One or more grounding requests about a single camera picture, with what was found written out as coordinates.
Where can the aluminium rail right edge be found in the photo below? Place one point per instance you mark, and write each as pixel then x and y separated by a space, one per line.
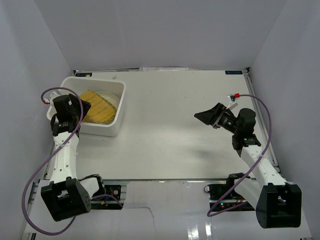
pixel 263 117

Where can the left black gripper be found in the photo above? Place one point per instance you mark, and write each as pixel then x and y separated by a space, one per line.
pixel 81 105

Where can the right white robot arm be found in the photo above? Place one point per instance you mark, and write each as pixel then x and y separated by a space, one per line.
pixel 277 203

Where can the blue label sticker right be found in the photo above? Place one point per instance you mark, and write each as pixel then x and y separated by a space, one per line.
pixel 233 72

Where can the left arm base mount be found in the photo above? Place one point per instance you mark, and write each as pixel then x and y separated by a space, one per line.
pixel 112 197

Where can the cream plastic plate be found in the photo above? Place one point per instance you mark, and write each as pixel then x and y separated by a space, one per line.
pixel 113 99

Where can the rectangular bamboo woven tray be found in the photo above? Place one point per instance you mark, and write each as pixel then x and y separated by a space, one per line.
pixel 101 111

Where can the dark label sticker left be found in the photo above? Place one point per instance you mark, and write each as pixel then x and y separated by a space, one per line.
pixel 83 74

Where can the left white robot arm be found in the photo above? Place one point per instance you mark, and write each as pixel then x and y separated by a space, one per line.
pixel 66 196

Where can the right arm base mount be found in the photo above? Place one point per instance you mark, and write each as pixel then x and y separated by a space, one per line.
pixel 232 200

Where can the white plastic bin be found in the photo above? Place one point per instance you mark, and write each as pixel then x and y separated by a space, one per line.
pixel 81 85

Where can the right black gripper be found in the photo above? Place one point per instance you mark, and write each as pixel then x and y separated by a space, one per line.
pixel 213 116

